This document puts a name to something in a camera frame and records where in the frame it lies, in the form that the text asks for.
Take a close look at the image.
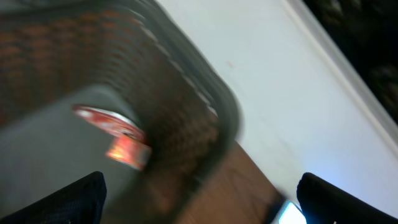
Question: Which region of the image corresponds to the grey plastic mesh basket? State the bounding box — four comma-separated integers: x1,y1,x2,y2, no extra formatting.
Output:
1,1,239,223

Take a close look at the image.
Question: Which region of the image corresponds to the white barcode scanner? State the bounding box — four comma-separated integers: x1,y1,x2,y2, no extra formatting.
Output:
272,200,307,224

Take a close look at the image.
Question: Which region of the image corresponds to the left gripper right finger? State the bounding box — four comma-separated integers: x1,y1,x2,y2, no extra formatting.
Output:
297,172,397,224

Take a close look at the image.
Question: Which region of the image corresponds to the orange snack packet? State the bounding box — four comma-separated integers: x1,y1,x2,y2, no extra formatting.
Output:
72,105,152,170

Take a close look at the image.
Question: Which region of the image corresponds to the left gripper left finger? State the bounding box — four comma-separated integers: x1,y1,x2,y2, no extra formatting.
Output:
1,171,107,224

